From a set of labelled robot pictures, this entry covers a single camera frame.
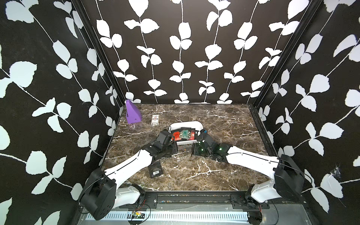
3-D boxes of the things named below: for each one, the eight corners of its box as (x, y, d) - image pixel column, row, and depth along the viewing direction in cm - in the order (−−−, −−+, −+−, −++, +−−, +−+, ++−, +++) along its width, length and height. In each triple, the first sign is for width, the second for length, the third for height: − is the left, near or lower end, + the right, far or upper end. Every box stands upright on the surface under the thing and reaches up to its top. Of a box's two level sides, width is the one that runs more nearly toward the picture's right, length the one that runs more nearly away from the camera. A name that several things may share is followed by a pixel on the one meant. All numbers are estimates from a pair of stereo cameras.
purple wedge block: (128, 123, 110) (120, 106, 95) (131, 116, 115) (123, 99, 100) (140, 123, 110) (134, 106, 95) (142, 116, 115) (136, 99, 100)
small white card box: (150, 125, 109) (150, 123, 107) (152, 116, 115) (152, 114, 114) (158, 125, 109) (158, 123, 107) (159, 116, 115) (159, 114, 114)
